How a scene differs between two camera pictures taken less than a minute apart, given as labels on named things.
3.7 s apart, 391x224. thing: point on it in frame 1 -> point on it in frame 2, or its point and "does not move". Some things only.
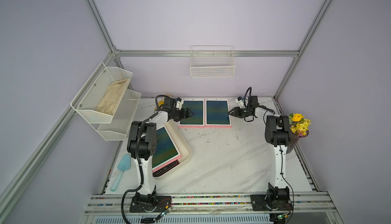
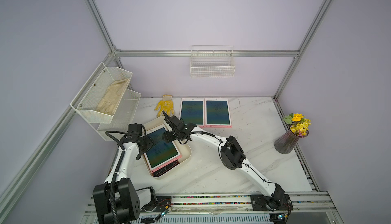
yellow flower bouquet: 299,124 does not move
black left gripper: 183,116 -> 149,142
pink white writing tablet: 197,105 does not move
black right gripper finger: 236,112 -> 168,136
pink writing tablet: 216,113 does not move
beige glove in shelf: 109,102 does not move
